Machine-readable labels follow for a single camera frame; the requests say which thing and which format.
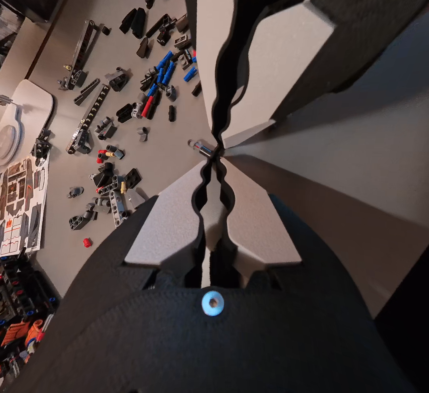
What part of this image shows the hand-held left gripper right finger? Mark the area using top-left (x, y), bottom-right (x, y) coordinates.
top-left (218, 158), bottom-right (303, 288)

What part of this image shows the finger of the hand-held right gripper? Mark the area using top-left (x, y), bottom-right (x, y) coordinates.
top-left (219, 0), bottom-right (336, 149)
top-left (196, 0), bottom-right (261, 144)

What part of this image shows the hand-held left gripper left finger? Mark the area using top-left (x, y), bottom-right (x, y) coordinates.
top-left (124, 158), bottom-right (210, 288)

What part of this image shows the pile of small lego pins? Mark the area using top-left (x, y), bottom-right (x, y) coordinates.
top-left (136, 49), bottom-right (203, 122)

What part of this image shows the dark grey lego pin joiner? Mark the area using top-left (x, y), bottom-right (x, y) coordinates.
top-left (188, 138), bottom-right (223, 159)

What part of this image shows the long dark grey lego beam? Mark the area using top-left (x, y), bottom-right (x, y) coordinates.
top-left (68, 19), bottom-right (101, 91)

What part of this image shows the lego car chassis assembly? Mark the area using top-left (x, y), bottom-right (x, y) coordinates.
top-left (0, 252), bottom-right (61, 383)

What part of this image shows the grey curved lego slope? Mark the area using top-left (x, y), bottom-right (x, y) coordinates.
top-left (127, 189), bottom-right (146, 211)

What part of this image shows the black square lego plate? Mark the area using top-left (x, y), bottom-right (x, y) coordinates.
top-left (123, 168), bottom-right (143, 190)

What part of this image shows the dark grey lego hinge plate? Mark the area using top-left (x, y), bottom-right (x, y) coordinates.
top-left (85, 197), bottom-right (112, 221)

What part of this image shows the dark grey cross-hole lego beam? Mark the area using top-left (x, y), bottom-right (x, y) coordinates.
top-left (69, 214), bottom-right (98, 231)

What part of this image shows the dark grey lego connector block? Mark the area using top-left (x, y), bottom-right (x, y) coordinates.
top-left (105, 67), bottom-right (130, 92)

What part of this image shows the dark grey lego hinge piece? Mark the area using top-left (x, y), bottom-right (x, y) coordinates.
top-left (95, 116), bottom-right (118, 140)

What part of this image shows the dark grey lego wedge panel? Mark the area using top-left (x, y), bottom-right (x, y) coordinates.
top-left (70, 130), bottom-right (93, 155)

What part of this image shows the long dark grey lego plate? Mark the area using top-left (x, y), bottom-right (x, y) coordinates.
top-left (65, 84), bottom-right (111, 155)

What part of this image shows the dark grey ribbed lego piece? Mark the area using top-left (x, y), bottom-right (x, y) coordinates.
top-left (73, 78), bottom-right (101, 106)

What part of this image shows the sticker sheet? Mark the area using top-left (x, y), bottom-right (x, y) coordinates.
top-left (0, 152), bottom-right (51, 258)

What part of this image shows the white desk stand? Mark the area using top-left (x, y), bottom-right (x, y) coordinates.
top-left (0, 79), bottom-right (55, 167)

